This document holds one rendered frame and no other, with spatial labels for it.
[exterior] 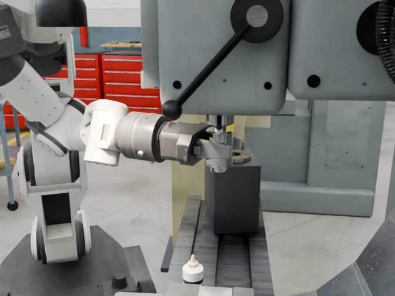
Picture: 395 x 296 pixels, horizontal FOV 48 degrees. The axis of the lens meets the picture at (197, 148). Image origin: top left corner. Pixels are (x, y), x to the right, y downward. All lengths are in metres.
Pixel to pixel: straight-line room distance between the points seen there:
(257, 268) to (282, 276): 1.69
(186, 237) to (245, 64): 0.64
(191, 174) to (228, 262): 1.59
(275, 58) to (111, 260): 1.27
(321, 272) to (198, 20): 2.33
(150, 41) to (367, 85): 0.33
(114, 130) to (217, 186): 0.40
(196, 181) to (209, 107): 2.00
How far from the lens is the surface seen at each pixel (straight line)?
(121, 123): 0.81
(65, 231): 1.60
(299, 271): 2.82
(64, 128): 1.08
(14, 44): 1.00
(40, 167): 1.41
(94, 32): 10.19
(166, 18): 0.65
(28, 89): 1.04
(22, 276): 1.76
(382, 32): 0.56
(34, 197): 1.47
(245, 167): 1.14
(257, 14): 0.61
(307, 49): 0.63
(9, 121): 6.13
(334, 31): 0.64
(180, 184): 2.66
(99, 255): 1.81
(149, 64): 0.74
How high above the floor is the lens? 1.46
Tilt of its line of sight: 17 degrees down
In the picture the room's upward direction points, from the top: straight up
